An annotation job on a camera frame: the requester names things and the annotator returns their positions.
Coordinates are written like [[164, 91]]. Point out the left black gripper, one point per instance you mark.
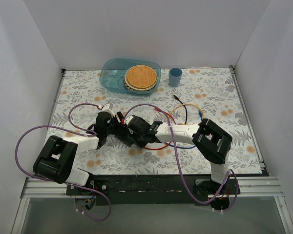
[[116, 126]]

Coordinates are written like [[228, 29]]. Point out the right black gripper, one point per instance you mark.
[[129, 136]]

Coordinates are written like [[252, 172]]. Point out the black network switch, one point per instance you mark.
[[124, 136]]

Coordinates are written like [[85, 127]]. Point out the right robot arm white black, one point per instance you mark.
[[211, 140]]

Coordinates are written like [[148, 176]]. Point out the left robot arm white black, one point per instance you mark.
[[55, 161]]

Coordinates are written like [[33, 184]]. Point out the woven wicker round plate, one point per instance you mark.
[[140, 78]]

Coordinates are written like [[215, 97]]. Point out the teal plastic tub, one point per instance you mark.
[[113, 74]]

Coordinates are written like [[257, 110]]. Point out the floral table mat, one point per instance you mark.
[[211, 91]]

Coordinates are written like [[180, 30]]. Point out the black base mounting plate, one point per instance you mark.
[[152, 189]]

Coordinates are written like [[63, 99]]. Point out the blue plastic cup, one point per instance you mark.
[[175, 75]]

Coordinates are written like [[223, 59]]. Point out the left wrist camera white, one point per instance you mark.
[[108, 108]]

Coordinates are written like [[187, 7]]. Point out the aluminium frame rail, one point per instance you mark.
[[249, 187]]

